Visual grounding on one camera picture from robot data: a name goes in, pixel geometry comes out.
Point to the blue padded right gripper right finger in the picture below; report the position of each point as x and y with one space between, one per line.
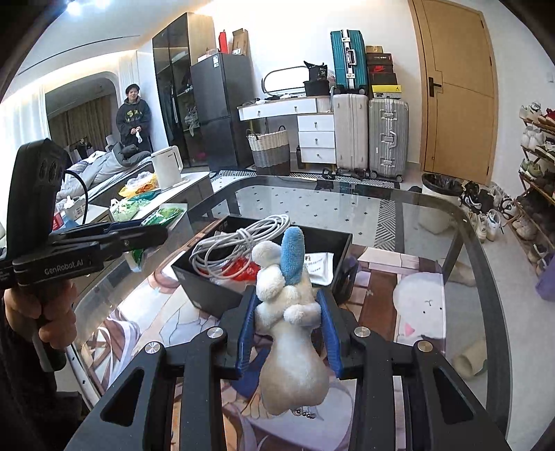
440 411

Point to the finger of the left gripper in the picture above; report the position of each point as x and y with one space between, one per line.
110 246
89 230

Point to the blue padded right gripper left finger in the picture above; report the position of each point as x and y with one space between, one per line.
135 413

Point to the green white packet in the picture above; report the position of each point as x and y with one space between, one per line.
153 231

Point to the white blue plush toy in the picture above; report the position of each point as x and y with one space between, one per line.
293 375

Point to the white printed packet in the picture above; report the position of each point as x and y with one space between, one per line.
320 268

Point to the left hand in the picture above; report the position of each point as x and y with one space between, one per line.
45 310

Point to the green plastic bag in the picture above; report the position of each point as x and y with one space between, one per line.
127 209

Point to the yellow snack bag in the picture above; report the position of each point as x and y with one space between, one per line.
144 182

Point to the white electric kettle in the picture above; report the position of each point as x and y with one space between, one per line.
167 166

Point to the black cardboard box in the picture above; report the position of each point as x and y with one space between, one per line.
214 296

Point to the person in dark hoodie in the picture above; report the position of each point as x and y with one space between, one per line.
134 120

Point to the anime printed mat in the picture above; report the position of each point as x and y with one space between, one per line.
401 297

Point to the red plastic bag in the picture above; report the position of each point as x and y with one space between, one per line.
241 270

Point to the purple bag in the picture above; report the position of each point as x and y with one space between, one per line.
545 286

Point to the woven laundry basket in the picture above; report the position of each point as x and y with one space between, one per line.
271 152

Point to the black refrigerator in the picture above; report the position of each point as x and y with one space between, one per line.
222 83

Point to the shoe rack with shoes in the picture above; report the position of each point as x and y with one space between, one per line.
534 225

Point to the dark glass cabinet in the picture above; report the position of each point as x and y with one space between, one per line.
176 49

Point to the white desk with drawers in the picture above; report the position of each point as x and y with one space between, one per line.
315 126

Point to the black handbag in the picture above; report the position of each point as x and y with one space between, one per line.
318 84

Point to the white suitcase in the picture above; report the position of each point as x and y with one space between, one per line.
350 112

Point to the teal suitcase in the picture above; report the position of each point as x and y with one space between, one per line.
350 62

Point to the silver suitcase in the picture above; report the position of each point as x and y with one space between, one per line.
388 138

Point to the stack of shoe boxes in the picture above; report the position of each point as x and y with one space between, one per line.
382 77

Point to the wooden door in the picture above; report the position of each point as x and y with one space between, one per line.
459 90

